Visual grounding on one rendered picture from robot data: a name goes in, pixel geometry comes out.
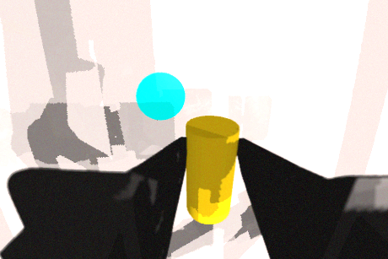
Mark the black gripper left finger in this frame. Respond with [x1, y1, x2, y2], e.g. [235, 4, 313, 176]
[7, 137, 187, 259]

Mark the cyan circle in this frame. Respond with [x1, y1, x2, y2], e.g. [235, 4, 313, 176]
[136, 72, 185, 120]

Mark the yellow cylinder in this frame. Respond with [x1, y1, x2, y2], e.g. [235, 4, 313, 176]
[186, 116, 240, 224]

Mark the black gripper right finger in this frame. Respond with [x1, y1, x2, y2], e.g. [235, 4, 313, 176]
[237, 138, 388, 259]

